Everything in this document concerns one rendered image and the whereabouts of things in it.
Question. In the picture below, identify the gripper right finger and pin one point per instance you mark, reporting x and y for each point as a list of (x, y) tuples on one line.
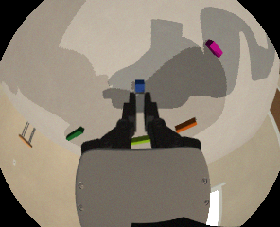
[(164, 136)]

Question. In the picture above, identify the orange rod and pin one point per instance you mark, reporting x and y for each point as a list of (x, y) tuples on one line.
[(186, 125)]

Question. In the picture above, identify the small blue cube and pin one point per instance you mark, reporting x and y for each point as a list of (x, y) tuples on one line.
[(139, 85)]

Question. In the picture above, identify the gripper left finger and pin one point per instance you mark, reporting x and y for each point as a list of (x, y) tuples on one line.
[(120, 136)]

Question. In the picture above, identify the small magenta rod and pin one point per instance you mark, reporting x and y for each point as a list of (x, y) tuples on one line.
[(214, 48)]

